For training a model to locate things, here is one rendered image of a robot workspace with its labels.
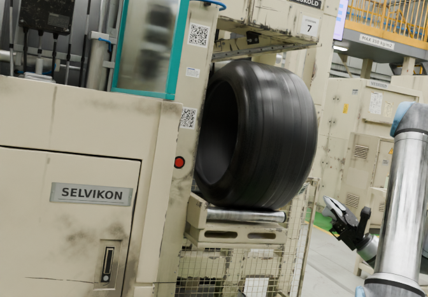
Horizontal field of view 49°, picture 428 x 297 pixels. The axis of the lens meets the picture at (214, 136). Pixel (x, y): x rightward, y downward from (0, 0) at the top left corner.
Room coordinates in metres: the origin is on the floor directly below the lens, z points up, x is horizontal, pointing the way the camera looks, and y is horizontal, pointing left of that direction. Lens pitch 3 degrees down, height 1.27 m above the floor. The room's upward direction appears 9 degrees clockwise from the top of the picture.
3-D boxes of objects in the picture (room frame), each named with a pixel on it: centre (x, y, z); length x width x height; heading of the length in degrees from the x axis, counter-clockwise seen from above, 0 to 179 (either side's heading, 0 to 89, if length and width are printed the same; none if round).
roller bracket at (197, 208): (1.75, 0.07, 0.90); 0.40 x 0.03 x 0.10; 24
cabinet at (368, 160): (6.25, -2.33, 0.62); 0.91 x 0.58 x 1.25; 114
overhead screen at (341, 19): (5.73, -1.09, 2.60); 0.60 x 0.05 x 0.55; 114
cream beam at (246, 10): (2.15, -0.09, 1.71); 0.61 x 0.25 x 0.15; 114
